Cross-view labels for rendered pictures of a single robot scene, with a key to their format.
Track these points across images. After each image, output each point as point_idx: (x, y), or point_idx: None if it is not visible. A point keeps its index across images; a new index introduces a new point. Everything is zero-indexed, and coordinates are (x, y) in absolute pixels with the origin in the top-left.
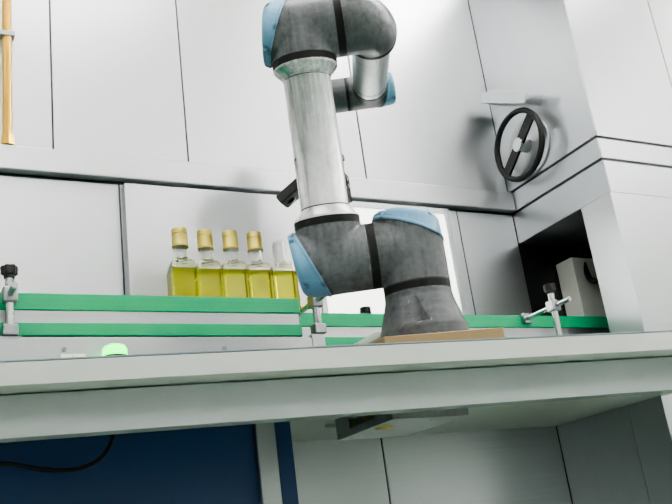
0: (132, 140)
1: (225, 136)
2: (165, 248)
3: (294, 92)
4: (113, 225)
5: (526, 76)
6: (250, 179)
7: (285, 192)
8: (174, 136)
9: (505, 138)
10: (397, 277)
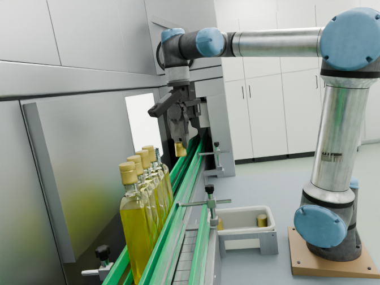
0: (17, 37)
1: (75, 35)
2: (77, 167)
3: (361, 103)
4: (26, 155)
5: (178, 16)
6: (99, 81)
7: (161, 109)
8: (47, 34)
9: (158, 44)
10: (350, 222)
